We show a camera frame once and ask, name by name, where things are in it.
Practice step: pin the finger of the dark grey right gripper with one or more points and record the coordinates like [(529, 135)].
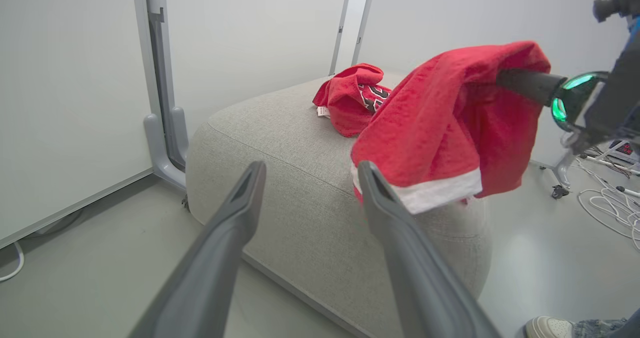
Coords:
[(532, 85)]

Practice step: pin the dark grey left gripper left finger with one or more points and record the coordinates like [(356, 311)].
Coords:
[(210, 268)]

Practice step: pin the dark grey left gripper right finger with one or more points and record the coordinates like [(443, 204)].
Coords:
[(420, 283)]

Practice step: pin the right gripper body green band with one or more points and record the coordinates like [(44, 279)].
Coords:
[(615, 98)]

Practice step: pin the red shorts with white hem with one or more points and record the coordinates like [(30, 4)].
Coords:
[(430, 128)]

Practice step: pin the red jersey with black print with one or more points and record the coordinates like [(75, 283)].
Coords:
[(345, 93)]

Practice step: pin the device with red display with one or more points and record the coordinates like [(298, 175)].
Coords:
[(625, 149)]

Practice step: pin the grey stand leg with caster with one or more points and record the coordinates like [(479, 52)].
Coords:
[(562, 173)]

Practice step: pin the grey upholstered ottoman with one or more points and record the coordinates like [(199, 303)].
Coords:
[(290, 178)]

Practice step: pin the white sneaker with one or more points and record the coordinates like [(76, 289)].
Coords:
[(549, 327)]

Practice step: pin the blue jeans leg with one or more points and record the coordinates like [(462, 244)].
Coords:
[(607, 327)]

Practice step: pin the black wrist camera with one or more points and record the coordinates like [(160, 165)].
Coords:
[(617, 1)]

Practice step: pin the grey partition corner post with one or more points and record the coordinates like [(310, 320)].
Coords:
[(167, 138)]

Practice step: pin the grey partition frame strip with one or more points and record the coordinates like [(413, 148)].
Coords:
[(352, 23)]

